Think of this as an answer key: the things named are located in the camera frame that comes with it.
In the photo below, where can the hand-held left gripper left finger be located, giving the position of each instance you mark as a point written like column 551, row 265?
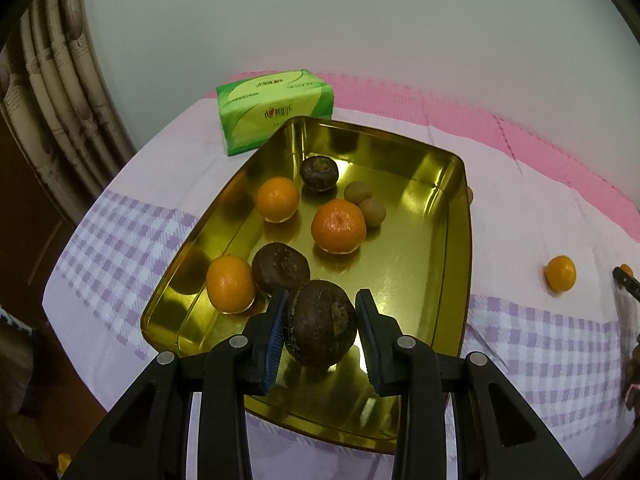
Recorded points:
column 274, row 345

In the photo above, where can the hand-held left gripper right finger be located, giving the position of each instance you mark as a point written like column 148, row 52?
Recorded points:
column 372, row 345

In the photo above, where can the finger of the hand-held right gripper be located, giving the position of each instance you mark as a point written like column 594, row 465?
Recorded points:
column 629, row 285

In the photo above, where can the small orange mandarin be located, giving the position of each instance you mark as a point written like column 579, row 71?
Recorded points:
column 560, row 273
column 626, row 270
column 230, row 284
column 277, row 199

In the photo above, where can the dark brown water chestnut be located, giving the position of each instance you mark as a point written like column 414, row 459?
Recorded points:
column 320, row 322
column 280, row 269
column 319, row 173

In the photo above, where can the gold metal tin tray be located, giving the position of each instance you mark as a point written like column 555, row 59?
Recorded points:
column 410, row 270

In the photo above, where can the large orange mandarin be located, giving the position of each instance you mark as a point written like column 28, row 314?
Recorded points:
column 338, row 225

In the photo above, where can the pink purple checked tablecloth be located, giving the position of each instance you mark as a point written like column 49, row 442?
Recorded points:
column 525, row 350

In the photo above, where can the brown longan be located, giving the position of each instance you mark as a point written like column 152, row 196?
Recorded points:
column 357, row 192
column 373, row 212
column 469, row 195

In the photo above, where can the green tissue pack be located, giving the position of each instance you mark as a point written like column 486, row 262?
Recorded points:
column 272, row 115

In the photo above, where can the small yellow object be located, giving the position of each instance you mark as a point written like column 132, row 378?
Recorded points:
column 64, row 464

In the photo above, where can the brown wooden cabinet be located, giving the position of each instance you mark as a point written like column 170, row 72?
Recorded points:
column 25, row 260

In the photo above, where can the beige patterned curtain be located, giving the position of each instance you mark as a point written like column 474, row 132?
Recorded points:
column 55, row 85

